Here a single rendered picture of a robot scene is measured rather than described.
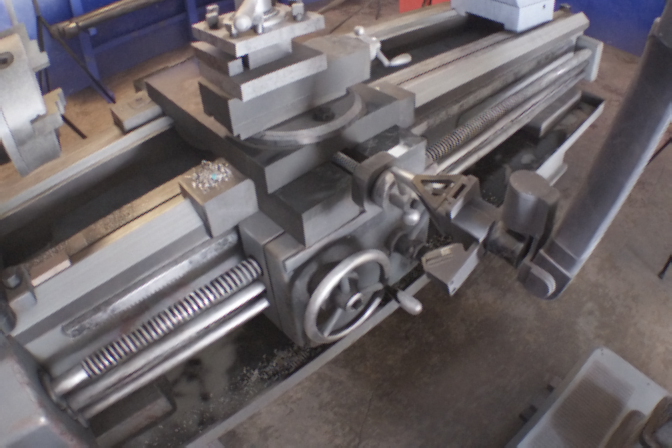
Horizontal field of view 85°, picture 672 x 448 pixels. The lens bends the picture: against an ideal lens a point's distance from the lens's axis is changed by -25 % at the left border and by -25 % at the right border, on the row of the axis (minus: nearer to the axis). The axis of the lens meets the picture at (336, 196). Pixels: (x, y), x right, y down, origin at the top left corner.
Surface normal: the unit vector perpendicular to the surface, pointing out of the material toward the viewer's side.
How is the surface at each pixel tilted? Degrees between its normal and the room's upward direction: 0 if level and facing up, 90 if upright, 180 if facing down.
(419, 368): 0
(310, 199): 0
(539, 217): 86
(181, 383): 0
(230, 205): 90
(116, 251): 36
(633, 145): 86
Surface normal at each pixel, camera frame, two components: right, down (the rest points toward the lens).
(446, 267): -0.32, -0.55
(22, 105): 0.64, 0.23
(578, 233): -0.70, 0.31
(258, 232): -0.04, -0.77
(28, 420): 0.32, -0.41
